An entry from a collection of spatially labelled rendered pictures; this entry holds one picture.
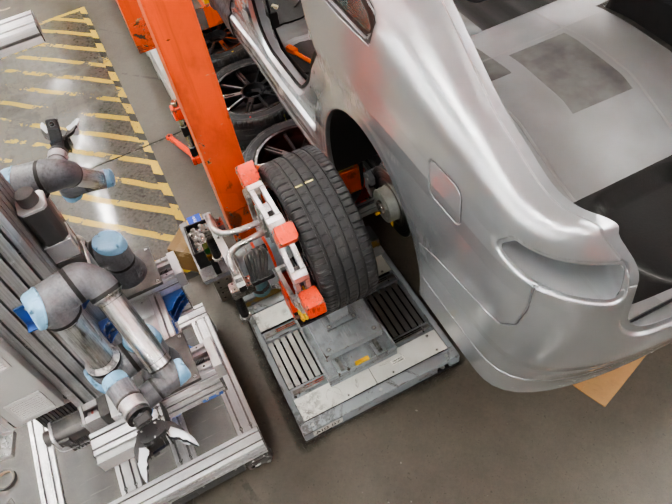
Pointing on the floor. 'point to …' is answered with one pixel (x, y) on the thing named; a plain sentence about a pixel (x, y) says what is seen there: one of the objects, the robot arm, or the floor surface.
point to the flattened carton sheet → (607, 383)
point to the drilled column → (223, 287)
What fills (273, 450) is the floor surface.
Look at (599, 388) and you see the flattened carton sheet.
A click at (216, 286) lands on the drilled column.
